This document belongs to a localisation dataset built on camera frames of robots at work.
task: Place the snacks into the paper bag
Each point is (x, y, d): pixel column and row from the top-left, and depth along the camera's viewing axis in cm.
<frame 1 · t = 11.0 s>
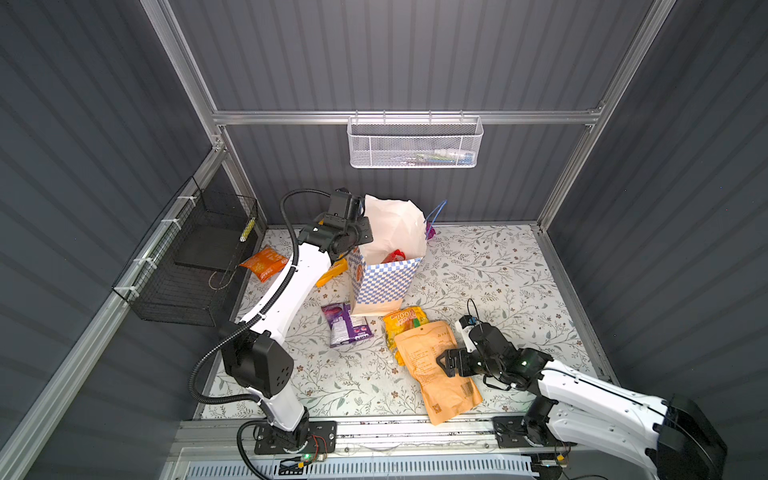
left hand: (363, 228, 81), fingers closed
right hand: (452, 361, 82), fingers open
blue checkered paper bag: (384, 270, 76), point 27 cm above the table
red gummy snack bag: (395, 256, 98), point 12 cm above the table
brown kraft pouch: (444, 396, 77), point 6 cm above the table
yellow gummy bag front: (400, 321, 91), point 5 cm above the table
purple white snack bag: (343, 327, 91), point 4 cm above the table
magenta snack bag: (430, 231, 116), point 4 cm above the table

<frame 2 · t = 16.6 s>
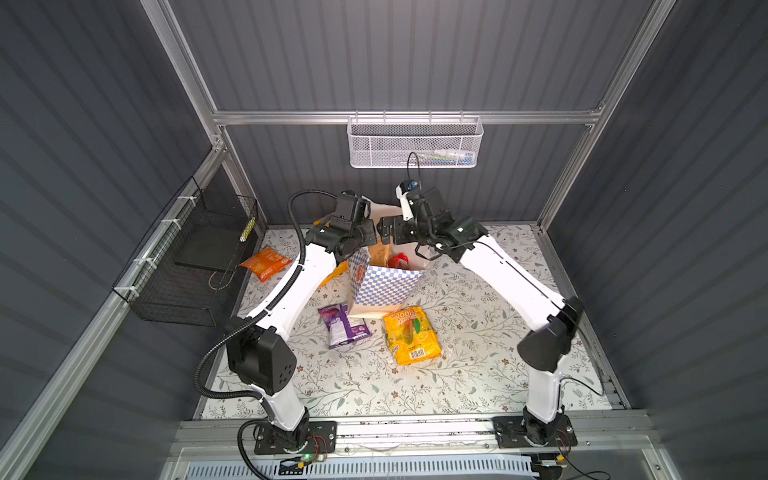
left hand: (366, 229, 83), fingers closed
right hand: (393, 226, 77), fingers open
brown kraft pouch: (380, 253, 99), point 12 cm above the table
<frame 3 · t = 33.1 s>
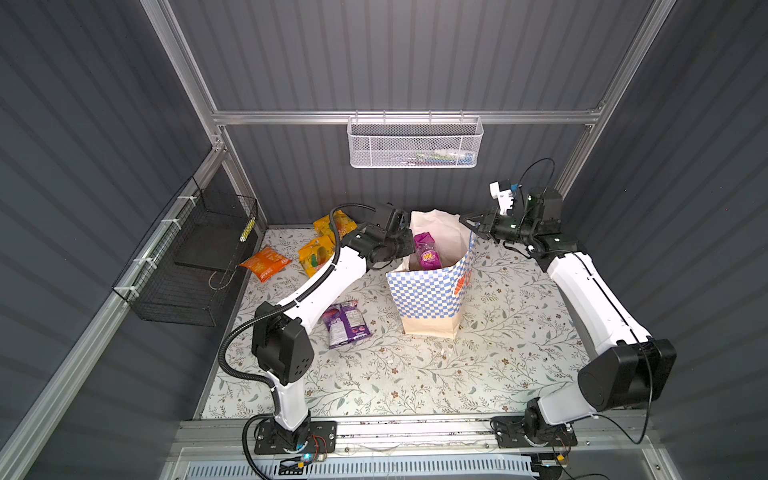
left hand: (415, 242, 83), fingers closed
right hand: (463, 221, 73), fingers closed
blue checkered paper bag: (429, 287, 76), point 25 cm above the table
yellow gummy bag back: (343, 219, 118), point 6 cm above the table
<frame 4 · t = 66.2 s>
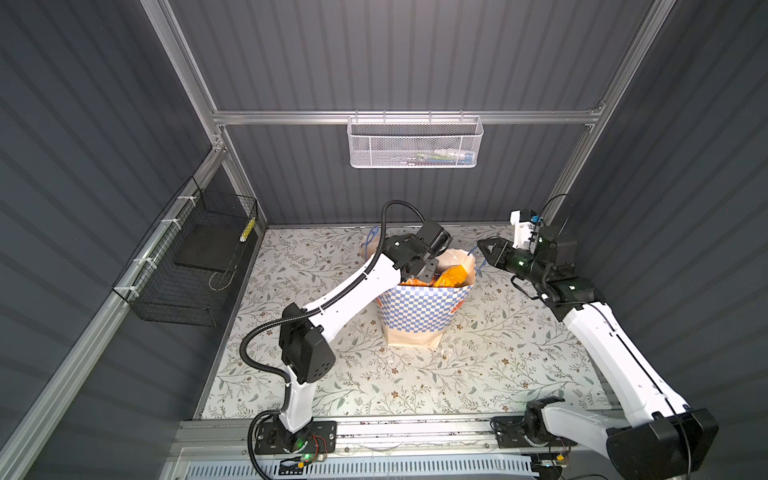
left hand: (421, 263, 81), fingers open
right hand: (483, 245, 73), fingers closed
yellow gummy bag back: (452, 277, 81), point 22 cm above the table
